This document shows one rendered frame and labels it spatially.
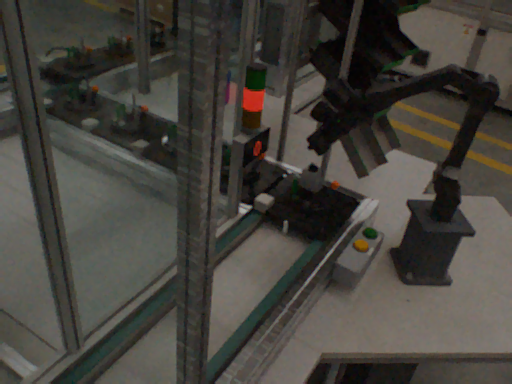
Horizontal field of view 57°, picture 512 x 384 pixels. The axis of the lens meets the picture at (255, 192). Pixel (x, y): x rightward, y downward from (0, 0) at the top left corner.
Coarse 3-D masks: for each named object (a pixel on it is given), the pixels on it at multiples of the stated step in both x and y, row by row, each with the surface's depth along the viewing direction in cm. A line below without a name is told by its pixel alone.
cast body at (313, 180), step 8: (304, 168) 140; (312, 168) 138; (320, 168) 141; (296, 176) 143; (304, 176) 140; (312, 176) 138; (320, 176) 142; (304, 184) 141; (312, 184) 139; (320, 184) 140
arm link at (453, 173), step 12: (492, 84) 107; (468, 108) 113; (480, 108) 110; (468, 120) 114; (480, 120) 113; (468, 132) 115; (456, 144) 118; (468, 144) 117; (456, 156) 119; (444, 168) 121; (456, 168) 121; (432, 180) 125; (444, 180) 122; (456, 180) 121
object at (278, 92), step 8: (288, 0) 212; (288, 8) 214; (288, 16) 215; (288, 24) 217; (288, 32) 219; (288, 40) 222; (288, 48) 225; (280, 56) 226; (280, 64) 228; (280, 72) 230; (312, 72) 264; (280, 80) 232; (304, 80) 256; (280, 88) 234; (280, 96) 237
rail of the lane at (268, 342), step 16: (368, 208) 148; (352, 224) 141; (368, 224) 150; (336, 240) 133; (320, 256) 127; (336, 256) 128; (320, 272) 122; (304, 288) 118; (320, 288) 124; (288, 304) 112; (304, 304) 114; (272, 320) 107; (288, 320) 108; (304, 320) 121; (256, 336) 103; (272, 336) 104; (288, 336) 113; (240, 352) 100; (256, 352) 100; (272, 352) 105; (240, 368) 97; (256, 368) 98
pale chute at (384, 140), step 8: (376, 120) 174; (384, 120) 173; (376, 128) 173; (384, 128) 174; (392, 128) 172; (376, 136) 172; (384, 136) 175; (392, 136) 173; (384, 144) 173; (392, 144) 174; (400, 144) 172; (384, 152) 172
